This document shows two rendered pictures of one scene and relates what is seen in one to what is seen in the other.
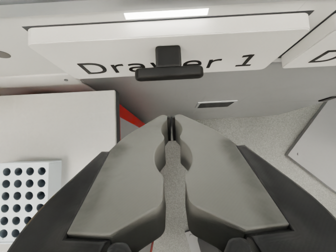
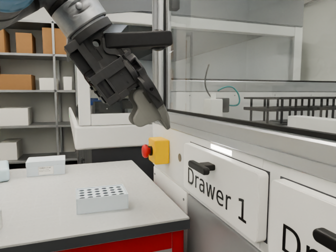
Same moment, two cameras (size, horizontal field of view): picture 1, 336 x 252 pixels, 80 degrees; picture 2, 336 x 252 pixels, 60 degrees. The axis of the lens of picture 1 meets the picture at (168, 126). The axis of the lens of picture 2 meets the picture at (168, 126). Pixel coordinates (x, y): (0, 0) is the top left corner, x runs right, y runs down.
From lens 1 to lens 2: 0.52 m
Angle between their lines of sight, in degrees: 81
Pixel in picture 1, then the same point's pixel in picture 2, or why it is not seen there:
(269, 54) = (251, 206)
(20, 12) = (192, 132)
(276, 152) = not seen: outside the picture
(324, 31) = (273, 191)
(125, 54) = not seen: hidden behind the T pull
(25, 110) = (156, 195)
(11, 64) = (178, 168)
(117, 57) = not seen: hidden behind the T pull
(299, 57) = (271, 228)
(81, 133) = (150, 211)
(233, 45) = (232, 178)
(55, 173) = (120, 202)
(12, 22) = (189, 138)
